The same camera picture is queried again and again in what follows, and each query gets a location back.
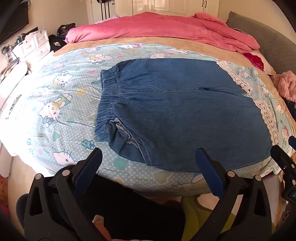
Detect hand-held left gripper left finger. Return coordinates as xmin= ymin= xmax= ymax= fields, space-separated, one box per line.
xmin=24 ymin=147 xmax=103 ymax=241

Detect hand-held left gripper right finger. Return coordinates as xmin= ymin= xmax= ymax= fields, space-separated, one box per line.
xmin=195 ymin=148 xmax=277 ymax=241

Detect blue denim jeans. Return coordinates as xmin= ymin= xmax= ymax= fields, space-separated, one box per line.
xmin=95 ymin=58 xmax=281 ymax=173

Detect person's yellow-green garment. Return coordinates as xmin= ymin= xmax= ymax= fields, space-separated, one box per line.
xmin=180 ymin=195 xmax=222 ymax=241

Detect pink fluffy cloth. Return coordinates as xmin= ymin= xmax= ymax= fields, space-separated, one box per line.
xmin=270 ymin=71 xmax=296 ymax=102

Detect person's black trousers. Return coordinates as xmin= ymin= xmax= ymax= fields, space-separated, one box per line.
xmin=76 ymin=174 xmax=185 ymax=241

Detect light blue cartoon cat blanket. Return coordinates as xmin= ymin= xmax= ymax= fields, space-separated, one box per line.
xmin=0 ymin=42 xmax=292 ymax=197

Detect red cloth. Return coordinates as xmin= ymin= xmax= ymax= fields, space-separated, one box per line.
xmin=243 ymin=52 xmax=264 ymax=71

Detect white side table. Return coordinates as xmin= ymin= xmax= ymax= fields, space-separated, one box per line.
xmin=0 ymin=62 xmax=30 ymax=121

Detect grey padded headboard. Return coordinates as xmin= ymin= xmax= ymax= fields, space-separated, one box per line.
xmin=225 ymin=11 xmax=296 ymax=75

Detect dark clothes pile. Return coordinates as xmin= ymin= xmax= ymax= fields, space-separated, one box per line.
xmin=48 ymin=34 xmax=68 ymax=52

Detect tan bed sheet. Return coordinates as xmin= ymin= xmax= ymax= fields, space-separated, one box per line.
xmin=53 ymin=35 xmax=296 ymax=105

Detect white drawer chest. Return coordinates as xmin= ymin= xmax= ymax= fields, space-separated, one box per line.
xmin=11 ymin=28 xmax=55 ymax=67

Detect black cap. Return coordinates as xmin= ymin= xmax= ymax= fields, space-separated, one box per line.
xmin=57 ymin=23 xmax=76 ymax=36

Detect pink duvet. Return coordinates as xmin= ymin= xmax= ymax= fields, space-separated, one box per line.
xmin=65 ymin=12 xmax=260 ymax=53

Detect black television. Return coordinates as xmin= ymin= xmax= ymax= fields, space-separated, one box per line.
xmin=0 ymin=0 xmax=29 ymax=44

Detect white wardrobe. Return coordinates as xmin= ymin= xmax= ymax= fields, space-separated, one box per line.
xmin=88 ymin=0 xmax=220 ymax=24

